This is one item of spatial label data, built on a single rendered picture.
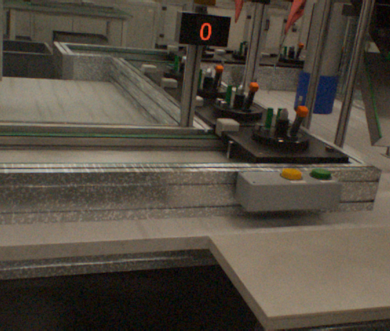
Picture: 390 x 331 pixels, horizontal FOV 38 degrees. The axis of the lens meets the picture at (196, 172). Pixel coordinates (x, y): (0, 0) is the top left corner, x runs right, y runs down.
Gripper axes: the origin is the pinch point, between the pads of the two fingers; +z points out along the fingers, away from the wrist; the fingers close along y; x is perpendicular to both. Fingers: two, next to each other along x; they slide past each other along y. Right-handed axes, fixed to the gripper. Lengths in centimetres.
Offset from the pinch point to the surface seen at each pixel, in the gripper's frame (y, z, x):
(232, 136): -2.5, 11.5, 31.7
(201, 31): -15.0, -6.6, 18.7
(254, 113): -0.3, -2.7, 47.0
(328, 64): 17, -56, 103
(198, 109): -16, -1, 49
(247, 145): 1.8, 14.2, 27.6
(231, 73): -23, -58, 133
